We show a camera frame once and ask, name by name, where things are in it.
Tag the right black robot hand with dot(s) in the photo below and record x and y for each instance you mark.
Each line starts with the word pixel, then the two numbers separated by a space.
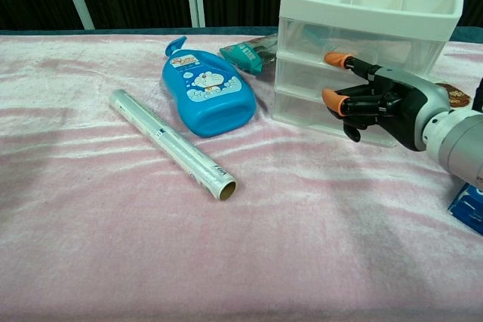
pixel 400 107

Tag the white compartment organizer tray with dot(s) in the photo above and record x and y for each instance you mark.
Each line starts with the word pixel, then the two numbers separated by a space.
pixel 370 9

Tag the pink velvet cloth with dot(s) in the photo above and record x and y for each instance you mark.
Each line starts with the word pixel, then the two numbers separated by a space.
pixel 188 254

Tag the silver cling film roll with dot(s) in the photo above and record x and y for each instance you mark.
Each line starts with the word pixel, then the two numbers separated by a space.
pixel 170 141

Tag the long baking paper box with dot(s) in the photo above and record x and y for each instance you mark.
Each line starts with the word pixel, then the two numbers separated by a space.
pixel 458 97

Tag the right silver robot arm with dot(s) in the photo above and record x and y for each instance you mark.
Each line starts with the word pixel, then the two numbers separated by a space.
pixel 460 141

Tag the teal snack packet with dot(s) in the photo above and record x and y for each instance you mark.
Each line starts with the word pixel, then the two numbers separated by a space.
pixel 245 56

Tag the clear plastic drawer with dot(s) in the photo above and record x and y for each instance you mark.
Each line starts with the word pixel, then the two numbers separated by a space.
pixel 302 73
pixel 396 48
pixel 298 111

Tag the blue cartoon pump bottle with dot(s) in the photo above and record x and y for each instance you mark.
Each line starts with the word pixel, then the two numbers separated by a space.
pixel 211 92

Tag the blue Oreo cookie packet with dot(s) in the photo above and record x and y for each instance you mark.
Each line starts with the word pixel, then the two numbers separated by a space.
pixel 468 205

